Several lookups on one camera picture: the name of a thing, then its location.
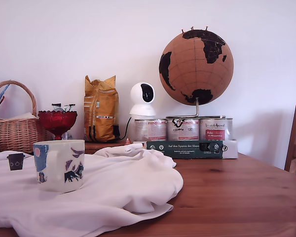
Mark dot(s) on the dark grey coffee capsule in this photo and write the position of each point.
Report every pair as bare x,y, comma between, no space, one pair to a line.
15,163

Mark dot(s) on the yellow coffee bag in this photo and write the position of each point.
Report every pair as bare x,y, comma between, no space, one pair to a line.
101,111

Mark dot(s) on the tin can red white label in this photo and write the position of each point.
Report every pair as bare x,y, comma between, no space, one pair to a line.
150,129

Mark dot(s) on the small red triangular packet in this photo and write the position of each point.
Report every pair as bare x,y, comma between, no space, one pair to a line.
127,142

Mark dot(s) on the tin can black logo label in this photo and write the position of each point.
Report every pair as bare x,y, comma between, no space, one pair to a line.
183,129

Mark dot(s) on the green cardboard can tray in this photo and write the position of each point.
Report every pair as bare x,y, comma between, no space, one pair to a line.
187,148

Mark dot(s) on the metal globe stand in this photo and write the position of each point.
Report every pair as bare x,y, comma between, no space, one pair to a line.
197,108

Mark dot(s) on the cork globe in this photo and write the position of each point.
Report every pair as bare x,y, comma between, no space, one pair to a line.
195,71

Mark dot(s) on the tin can red panel label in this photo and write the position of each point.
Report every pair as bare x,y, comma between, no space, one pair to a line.
215,129

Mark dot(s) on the white sachet with dark band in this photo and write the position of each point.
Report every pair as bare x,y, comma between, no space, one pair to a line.
70,107
56,106

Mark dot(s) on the white cloth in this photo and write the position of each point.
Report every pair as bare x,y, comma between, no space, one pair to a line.
108,187

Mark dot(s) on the red glass footed bowl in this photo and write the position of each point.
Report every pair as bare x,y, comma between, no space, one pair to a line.
57,121

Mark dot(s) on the white mug with blue illustrations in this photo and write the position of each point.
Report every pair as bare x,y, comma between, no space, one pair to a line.
60,160

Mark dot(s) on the paper sheet in basket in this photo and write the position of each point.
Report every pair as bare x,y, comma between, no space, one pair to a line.
19,116

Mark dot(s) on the blue pen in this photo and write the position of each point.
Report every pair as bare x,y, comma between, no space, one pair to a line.
3,93

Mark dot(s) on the red pen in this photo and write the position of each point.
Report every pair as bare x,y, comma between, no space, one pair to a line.
0,101

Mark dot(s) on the white round security camera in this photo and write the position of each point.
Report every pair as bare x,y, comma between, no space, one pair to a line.
141,103

